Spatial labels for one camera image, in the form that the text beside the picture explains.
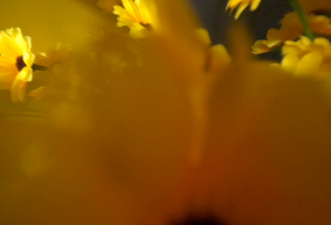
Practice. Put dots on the shelf sunflower pot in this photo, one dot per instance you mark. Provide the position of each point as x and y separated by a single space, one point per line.
134 113

